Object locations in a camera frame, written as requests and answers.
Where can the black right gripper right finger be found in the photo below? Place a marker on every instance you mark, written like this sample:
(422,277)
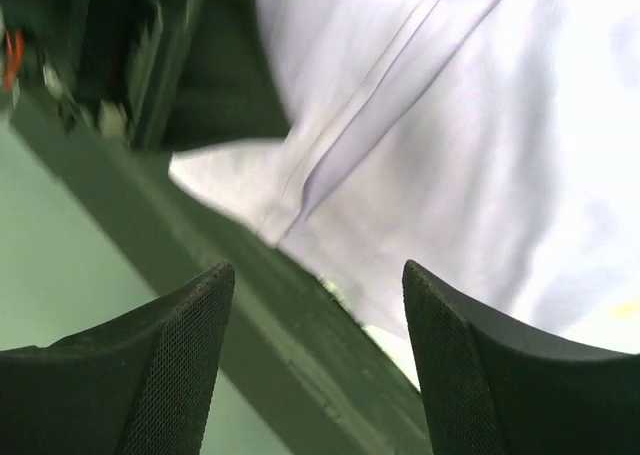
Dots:
(492,385)

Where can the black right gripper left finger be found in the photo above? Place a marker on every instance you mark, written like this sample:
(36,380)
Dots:
(141,383)

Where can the purple polo shirt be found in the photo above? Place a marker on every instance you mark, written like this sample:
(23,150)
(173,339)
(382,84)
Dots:
(495,142)

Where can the floral patterned table mat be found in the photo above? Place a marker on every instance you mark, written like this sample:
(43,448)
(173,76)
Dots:
(395,345)

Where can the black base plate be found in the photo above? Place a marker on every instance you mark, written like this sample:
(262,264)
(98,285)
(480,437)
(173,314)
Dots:
(191,71)

